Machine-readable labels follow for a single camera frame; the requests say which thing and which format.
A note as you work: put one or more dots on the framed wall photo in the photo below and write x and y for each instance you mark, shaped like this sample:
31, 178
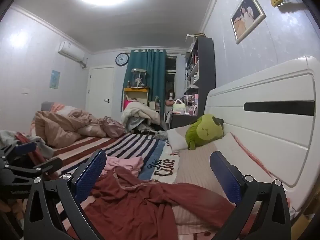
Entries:
247, 16

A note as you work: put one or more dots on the white coat pile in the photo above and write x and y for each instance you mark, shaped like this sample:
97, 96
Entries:
140, 112

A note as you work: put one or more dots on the red shirt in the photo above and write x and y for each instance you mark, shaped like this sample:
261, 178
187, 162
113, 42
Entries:
140, 205

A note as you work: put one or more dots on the clear display case with figure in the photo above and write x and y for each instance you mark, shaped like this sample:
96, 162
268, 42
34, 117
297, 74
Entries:
138, 78

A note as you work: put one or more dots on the grey white cloth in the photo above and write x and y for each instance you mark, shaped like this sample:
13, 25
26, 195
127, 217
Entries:
10, 136

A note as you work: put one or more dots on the white bed headboard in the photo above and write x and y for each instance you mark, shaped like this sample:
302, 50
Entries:
262, 120

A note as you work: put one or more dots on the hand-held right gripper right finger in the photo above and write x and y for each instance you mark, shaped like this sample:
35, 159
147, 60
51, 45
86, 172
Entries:
226, 175

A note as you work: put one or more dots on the mannequin head with wig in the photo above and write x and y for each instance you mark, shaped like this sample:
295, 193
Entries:
171, 94

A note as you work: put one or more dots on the dark bookshelf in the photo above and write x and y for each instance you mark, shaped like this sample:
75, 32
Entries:
206, 65

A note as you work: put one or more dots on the round wall clock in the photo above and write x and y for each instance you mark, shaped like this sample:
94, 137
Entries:
122, 59

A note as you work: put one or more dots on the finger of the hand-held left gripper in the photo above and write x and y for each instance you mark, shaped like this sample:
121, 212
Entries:
47, 166
22, 148

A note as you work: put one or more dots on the pink knitted blanket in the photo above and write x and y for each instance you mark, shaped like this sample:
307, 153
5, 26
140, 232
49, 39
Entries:
200, 167

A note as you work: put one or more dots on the green plush toy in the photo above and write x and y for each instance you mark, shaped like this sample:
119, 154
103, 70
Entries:
203, 130

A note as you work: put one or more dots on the pink garment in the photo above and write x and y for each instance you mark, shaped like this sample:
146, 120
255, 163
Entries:
125, 165

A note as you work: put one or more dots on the pink puffy jacket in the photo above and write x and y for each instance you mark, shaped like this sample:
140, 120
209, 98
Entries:
112, 127

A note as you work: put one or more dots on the window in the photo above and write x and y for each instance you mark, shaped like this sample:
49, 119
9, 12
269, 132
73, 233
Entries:
171, 70

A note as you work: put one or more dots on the white and green bag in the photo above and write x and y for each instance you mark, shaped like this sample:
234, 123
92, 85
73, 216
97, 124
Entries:
178, 107

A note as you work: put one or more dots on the yellow topped shelf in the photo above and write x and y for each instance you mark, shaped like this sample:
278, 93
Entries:
136, 96

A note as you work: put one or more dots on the striped printed blanket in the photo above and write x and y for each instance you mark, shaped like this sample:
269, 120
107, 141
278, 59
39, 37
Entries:
140, 145

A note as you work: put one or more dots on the white door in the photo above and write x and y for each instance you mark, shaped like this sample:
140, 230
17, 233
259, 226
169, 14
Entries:
101, 92

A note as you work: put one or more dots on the teal curtain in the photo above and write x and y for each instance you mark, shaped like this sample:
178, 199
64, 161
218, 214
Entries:
150, 72

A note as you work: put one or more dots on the white air conditioner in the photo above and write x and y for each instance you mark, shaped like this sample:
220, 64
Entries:
71, 51

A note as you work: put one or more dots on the dark desk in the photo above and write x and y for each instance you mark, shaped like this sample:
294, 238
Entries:
180, 120

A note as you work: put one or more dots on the small blue wall poster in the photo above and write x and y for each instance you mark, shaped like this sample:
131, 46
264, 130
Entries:
55, 79

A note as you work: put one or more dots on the beige duvet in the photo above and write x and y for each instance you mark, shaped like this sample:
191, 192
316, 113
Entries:
62, 125

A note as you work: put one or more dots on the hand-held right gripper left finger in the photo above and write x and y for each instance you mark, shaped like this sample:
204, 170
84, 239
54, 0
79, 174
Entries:
91, 175

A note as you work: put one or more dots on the pink pillow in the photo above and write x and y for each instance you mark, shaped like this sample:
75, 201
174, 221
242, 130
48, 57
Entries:
176, 137

